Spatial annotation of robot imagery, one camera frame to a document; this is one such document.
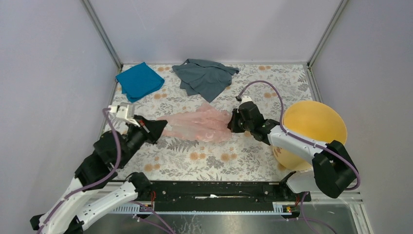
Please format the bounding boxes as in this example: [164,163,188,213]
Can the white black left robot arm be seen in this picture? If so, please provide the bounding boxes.
[30,109,168,234]

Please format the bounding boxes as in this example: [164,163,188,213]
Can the aluminium frame post right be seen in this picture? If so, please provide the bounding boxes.
[307,0,349,67]

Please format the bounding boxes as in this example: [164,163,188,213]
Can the aluminium frame post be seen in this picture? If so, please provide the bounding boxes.
[80,0,123,71]
[307,0,349,67]

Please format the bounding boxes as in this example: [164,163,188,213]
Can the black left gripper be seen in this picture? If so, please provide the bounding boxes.
[119,114,169,167]

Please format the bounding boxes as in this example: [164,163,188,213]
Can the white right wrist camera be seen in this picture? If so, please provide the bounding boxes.
[236,95,253,105]

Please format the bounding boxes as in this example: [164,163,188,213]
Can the aluminium frame post left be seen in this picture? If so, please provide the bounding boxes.
[80,0,123,71]

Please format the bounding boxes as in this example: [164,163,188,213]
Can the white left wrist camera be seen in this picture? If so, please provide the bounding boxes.
[108,102,141,127]

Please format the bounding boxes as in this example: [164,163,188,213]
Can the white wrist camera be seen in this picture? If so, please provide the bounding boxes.
[108,102,141,127]
[236,95,253,105]

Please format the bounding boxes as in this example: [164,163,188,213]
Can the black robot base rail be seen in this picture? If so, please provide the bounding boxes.
[135,181,311,213]

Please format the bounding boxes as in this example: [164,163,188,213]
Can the floral patterned table cloth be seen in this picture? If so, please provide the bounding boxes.
[90,63,336,182]

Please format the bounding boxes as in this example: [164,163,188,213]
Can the grey-green crumpled cloth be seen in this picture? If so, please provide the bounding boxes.
[172,58,240,102]

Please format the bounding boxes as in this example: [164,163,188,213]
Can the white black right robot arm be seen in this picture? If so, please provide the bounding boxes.
[227,100,361,201]

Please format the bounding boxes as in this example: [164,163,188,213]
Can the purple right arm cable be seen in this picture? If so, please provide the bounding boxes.
[237,80,361,191]

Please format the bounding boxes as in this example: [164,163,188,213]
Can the pink plastic trash bag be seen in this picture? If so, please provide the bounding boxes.
[157,103,232,143]

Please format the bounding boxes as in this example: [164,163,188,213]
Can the yellow plastic trash bin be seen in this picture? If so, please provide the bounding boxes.
[272,100,347,171]

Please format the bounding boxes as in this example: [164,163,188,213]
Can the blue folded cloth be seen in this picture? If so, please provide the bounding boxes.
[116,62,165,103]

